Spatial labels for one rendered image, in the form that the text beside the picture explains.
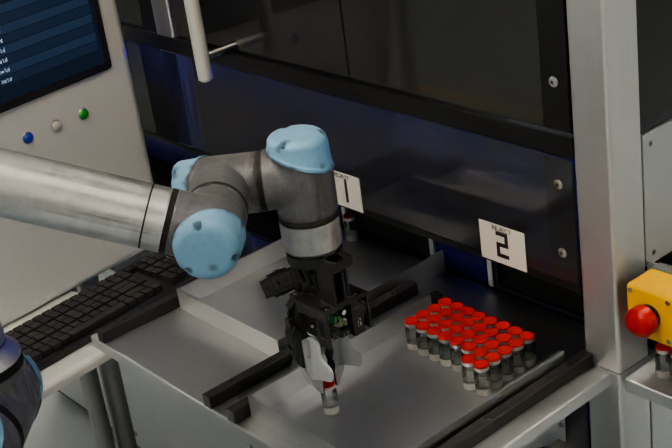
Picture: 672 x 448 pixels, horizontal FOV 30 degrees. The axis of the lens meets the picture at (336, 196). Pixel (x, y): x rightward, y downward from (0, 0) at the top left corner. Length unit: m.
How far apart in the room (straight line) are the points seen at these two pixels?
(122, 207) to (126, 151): 0.97
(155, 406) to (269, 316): 1.05
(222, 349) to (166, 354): 0.09
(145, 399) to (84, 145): 0.88
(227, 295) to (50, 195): 0.69
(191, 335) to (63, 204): 0.60
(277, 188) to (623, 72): 0.44
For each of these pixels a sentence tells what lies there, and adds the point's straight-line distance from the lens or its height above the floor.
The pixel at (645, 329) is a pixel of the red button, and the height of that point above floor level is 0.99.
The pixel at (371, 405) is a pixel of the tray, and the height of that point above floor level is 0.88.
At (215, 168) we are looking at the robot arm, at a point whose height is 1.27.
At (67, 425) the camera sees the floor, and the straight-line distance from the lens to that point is 3.49.
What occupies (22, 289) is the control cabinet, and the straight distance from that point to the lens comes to 2.27.
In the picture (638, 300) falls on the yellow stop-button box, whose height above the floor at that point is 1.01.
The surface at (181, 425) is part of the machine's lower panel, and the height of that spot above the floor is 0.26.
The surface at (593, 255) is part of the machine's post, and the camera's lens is 1.66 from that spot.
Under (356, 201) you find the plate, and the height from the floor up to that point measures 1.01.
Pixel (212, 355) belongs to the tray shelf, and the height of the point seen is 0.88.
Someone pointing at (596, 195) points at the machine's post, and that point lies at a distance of 1.61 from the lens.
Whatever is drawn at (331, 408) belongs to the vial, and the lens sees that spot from 1.68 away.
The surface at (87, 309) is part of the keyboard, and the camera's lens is 2.20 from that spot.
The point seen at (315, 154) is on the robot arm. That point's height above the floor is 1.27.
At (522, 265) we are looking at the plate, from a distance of 1.76.
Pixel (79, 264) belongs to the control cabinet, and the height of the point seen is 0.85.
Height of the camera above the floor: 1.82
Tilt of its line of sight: 24 degrees down
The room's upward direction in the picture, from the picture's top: 8 degrees counter-clockwise
